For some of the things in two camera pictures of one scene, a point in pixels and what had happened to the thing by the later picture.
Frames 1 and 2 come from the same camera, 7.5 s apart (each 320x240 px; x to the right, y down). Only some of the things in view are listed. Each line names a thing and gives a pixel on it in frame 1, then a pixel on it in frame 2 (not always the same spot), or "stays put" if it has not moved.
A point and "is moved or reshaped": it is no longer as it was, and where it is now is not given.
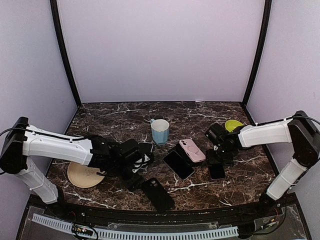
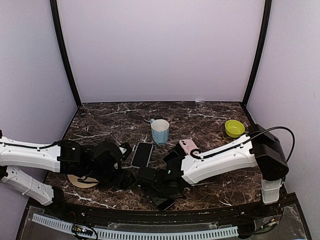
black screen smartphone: [180, 166] is moved or reshaped
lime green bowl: [230, 125] stays put
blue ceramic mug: [160, 129] stays put
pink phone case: [192, 150] stays put
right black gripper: [211, 159] to [151, 193]
